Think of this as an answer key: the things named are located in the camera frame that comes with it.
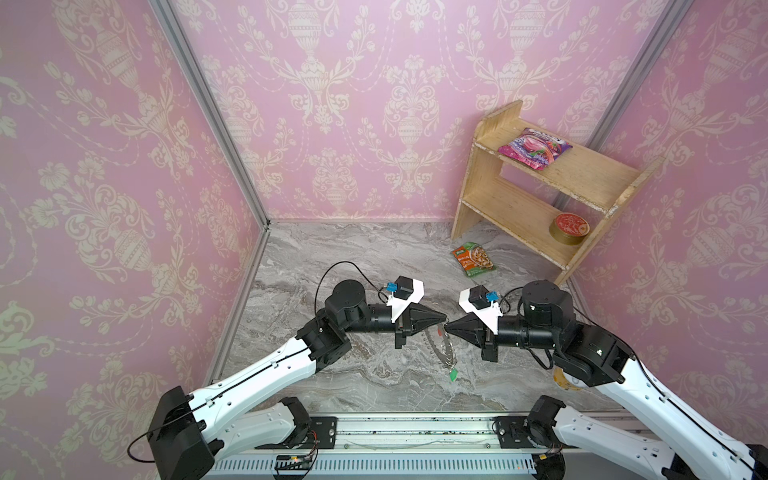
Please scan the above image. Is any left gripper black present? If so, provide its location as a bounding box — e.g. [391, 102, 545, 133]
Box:
[341, 300, 445, 349]

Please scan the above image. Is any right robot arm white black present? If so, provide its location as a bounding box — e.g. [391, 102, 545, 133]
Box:
[445, 280, 767, 479]

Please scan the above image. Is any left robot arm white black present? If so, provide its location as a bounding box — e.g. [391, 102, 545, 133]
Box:
[139, 276, 447, 479]

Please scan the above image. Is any green orange snack packet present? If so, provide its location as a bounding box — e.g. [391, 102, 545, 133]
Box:
[452, 242, 496, 278]

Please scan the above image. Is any red round tin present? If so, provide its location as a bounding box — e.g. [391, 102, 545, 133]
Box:
[549, 212, 591, 245]

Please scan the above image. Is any wooden shelf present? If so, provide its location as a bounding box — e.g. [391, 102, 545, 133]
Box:
[451, 100, 663, 286]

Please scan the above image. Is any pink snack bag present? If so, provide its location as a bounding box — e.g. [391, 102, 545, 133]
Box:
[498, 127, 573, 171]

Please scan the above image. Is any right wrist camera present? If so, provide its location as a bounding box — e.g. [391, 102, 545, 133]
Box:
[459, 285, 503, 335]

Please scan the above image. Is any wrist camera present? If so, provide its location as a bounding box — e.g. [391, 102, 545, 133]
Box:
[459, 285, 503, 335]
[385, 276, 424, 323]

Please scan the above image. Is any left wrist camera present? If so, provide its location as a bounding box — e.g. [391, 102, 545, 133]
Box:
[385, 276, 424, 323]

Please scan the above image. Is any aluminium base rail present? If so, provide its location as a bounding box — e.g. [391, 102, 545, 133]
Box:
[207, 412, 545, 479]

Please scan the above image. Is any aluminium corner post right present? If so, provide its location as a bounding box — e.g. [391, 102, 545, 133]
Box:
[586, 0, 694, 151]

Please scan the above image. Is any aluminium corner post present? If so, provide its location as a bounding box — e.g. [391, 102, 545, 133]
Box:
[148, 0, 270, 230]
[586, 0, 694, 151]

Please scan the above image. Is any aluminium corner post left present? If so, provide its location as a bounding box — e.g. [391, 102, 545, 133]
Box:
[148, 0, 270, 230]

